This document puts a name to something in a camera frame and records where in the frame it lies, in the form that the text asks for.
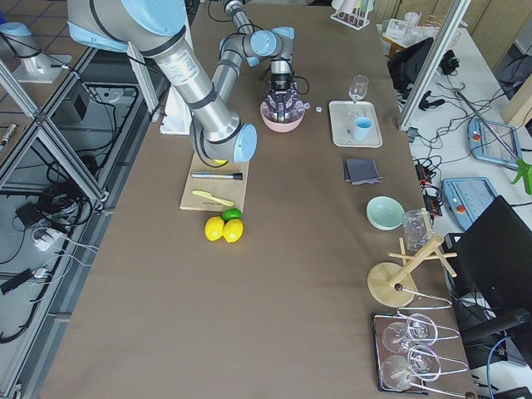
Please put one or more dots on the dark grey folded cloth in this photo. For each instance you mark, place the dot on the dark grey folded cloth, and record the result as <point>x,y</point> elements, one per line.
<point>360,171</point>

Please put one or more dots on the green lime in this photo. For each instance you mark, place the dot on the green lime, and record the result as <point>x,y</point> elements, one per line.
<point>232,213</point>

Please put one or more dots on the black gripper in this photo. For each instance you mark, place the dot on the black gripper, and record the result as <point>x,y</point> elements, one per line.
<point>281,81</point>

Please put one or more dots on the green tipped grabber stick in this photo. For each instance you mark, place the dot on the green tipped grabber stick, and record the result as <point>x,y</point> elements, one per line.
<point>523,169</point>

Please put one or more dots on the white wire cup rack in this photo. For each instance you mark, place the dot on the white wire cup rack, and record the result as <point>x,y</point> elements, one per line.
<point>352,13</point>

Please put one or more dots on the wooden cutting board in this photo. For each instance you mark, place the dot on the wooden cutting board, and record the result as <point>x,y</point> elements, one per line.
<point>226,189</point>

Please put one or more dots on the black and silver muddler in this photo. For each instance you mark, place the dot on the black and silver muddler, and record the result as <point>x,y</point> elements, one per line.
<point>217,176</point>

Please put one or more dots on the light blue cup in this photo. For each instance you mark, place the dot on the light blue cup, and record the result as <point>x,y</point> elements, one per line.
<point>361,128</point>

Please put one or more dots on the black monitor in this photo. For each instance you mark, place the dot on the black monitor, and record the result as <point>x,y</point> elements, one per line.
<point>496,252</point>

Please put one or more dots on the wooden glass stand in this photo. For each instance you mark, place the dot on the wooden glass stand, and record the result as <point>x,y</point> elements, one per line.
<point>392,284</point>

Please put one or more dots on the yellow plastic knife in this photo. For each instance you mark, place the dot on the yellow plastic knife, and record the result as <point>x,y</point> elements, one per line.
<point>209,196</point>

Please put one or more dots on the pink bowl with ice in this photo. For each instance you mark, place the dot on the pink bowl with ice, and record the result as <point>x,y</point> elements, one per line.
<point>295,117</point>

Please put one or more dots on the mint green bowl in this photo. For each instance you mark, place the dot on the mint green bowl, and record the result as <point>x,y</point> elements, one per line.
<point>384,213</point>

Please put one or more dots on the clear glass mug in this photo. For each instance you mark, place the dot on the clear glass mug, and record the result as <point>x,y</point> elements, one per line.
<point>417,229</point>

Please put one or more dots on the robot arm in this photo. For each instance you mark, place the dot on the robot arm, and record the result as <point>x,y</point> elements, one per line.
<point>157,29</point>
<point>256,45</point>

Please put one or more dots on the clear wine glass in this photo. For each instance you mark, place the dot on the clear wine glass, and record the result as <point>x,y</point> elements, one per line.
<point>357,91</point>

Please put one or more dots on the aluminium frame post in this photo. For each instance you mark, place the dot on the aluminium frame post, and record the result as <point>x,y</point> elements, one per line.
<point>441,43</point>

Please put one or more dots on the blue teach pendant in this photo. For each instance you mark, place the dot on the blue teach pendant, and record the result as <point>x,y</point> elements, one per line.
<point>486,147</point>
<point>468,198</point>

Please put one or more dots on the beige serving tray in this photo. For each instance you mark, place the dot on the beige serving tray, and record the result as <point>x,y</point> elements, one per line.
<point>342,127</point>

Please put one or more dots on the black tray with glasses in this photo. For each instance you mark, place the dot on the black tray with glasses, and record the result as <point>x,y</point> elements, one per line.
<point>406,358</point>

